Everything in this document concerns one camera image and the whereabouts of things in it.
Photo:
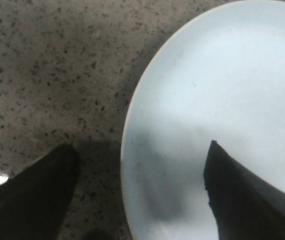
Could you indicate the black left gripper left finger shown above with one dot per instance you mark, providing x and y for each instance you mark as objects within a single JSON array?
[{"x": 33, "y": 204}]

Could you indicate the light blue round plate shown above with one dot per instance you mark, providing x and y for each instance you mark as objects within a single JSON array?
[{"x": 220, "y": 77}]

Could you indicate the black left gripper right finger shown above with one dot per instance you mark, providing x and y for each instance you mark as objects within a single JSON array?
[{"x": 245, "y": 207}]

